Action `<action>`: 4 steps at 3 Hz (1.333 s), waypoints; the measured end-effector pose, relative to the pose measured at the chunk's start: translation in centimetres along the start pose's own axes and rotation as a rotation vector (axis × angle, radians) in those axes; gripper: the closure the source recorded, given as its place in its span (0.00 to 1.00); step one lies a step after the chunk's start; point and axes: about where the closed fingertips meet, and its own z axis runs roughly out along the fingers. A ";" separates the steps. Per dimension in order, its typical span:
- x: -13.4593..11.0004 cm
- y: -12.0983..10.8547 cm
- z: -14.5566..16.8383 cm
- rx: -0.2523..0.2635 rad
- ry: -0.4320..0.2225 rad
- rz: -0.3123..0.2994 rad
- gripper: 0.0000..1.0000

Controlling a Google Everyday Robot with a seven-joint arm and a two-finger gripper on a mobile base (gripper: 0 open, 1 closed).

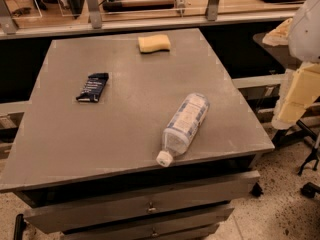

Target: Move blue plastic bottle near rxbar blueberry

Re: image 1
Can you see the black caster wheel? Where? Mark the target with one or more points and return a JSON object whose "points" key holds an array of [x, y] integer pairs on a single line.
{"points": [[256, 190]]}

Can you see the yellow sponge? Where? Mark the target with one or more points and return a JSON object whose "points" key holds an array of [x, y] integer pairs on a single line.
{"points": [[154, 43]]}

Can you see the dark round side table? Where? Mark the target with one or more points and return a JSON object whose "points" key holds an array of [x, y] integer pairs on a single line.
{"points": [[279, 53]]}

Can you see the clear plastic water bottle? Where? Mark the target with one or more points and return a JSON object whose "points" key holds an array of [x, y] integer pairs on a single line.
{"points": [[182, 128]]}

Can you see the dark blue rxbar wrapper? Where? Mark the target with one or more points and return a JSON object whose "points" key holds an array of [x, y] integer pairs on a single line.
{"points": [[93, 88]]}

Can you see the grey metal railing post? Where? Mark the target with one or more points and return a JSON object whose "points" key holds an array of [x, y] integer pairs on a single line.
{"points": [[94, 14], [211, 11], [7, 24]]}

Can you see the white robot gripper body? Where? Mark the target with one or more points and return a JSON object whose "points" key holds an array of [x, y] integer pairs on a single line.
{"points": [[306, 34]]}

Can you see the grey lower drawer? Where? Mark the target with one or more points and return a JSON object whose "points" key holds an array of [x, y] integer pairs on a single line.
{"points": [[195, 223]]}

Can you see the black stand foot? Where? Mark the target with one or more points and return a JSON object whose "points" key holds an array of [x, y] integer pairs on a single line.
{"points": [[310, 190]]}

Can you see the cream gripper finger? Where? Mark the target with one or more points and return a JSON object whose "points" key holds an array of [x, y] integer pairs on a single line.
{"points": [[279, 35], [299, 89]]}

